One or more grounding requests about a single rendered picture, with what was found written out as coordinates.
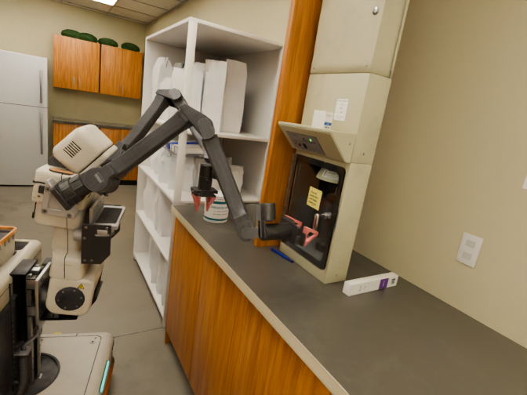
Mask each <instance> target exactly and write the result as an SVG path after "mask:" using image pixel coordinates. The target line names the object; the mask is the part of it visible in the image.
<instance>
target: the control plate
mask: <svg viewBox="0 0 527 395"><path fill-rule="evenodd" d="M286 132H287V134H288V135H289V138H290V139H291V140H292V142H293V144H294V146H295V147H297V148H300V149H303V150H309V151H311V152H315V153H317V154H322V155H325V153H324V151H323V149H322V147H321V146H320V144H319V142H318V140H317V138H316V137H313V136H307V135H303V134H299V133H295V132H289V131H286ZM303 138H304V139H303ZM310 140H311V141H310ZM295 143H296V144H295ZM299 143H300V144H301V146H299ZM303 143H305V145H306V146H307V148H305V147H304V145H303ZM308 146H310V147H309V148H308ZM312 147H313V148H314V149H312ZM316 148H318V150H316Z"/></svg>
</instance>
